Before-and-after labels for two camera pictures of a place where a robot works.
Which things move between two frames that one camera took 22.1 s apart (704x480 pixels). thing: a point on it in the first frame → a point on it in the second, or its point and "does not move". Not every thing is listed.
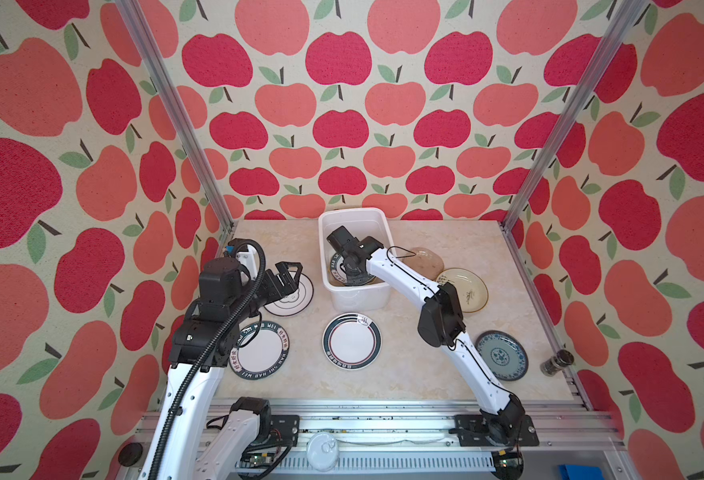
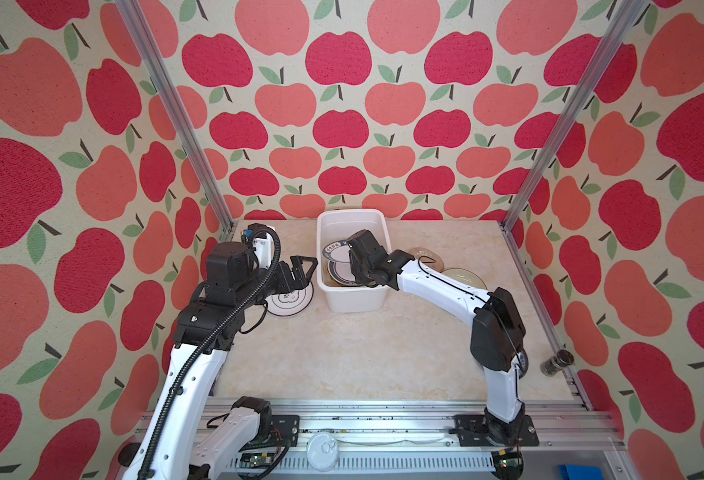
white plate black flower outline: (295, 303) does not move
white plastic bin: (376, 223) does not move
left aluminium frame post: (176, 104) does not move
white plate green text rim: (261, 351) → (339, 268)
